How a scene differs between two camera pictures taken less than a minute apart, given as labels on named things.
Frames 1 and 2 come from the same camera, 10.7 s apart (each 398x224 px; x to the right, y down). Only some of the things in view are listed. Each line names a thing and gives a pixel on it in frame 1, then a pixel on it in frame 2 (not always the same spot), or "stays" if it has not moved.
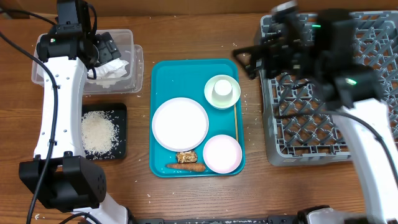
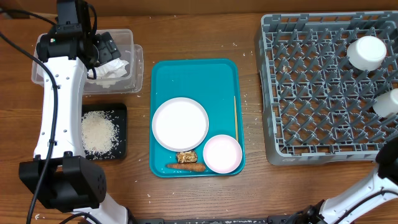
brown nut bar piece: (186, 157) stays
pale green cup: (222, 91) → (387, 103)
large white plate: (180, 124) stays
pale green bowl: (222, 91) → (365, 53)
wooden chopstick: (236, 122) stays
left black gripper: (107, 48) stays
